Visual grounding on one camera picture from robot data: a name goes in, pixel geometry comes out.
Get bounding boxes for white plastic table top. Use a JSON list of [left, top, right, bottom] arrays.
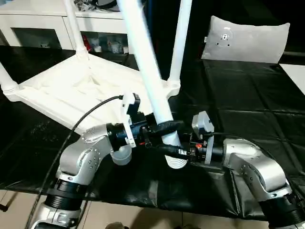
[[3, 51, 181, 167]]

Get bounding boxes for white flat board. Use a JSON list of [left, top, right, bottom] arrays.
[[280, 63, 305, 95]]

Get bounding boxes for grey pillow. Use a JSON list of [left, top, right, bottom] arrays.
[[201, 15, 291, 64]]

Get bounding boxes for white glass-door cabinet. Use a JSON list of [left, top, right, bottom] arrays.
[[0, 0, 134, 54]]

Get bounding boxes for black case with gold label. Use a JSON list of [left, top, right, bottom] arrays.
[[133, 0, 215, 60]]

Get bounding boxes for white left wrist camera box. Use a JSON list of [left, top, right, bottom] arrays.
[[120, 93, 141, 147]]

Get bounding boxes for black mat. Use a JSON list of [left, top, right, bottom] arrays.
[[0, 45, 305, 221]]

